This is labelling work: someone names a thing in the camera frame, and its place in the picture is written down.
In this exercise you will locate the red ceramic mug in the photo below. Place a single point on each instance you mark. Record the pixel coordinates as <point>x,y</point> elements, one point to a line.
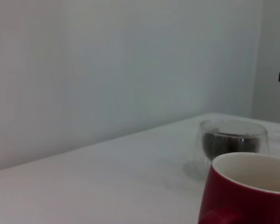
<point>224,198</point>

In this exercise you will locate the double-walled clear glass cup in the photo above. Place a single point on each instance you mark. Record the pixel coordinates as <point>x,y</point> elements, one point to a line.
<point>224,126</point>

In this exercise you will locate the coffee bean heap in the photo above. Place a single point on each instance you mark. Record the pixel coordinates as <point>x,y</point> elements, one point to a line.
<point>224,144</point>

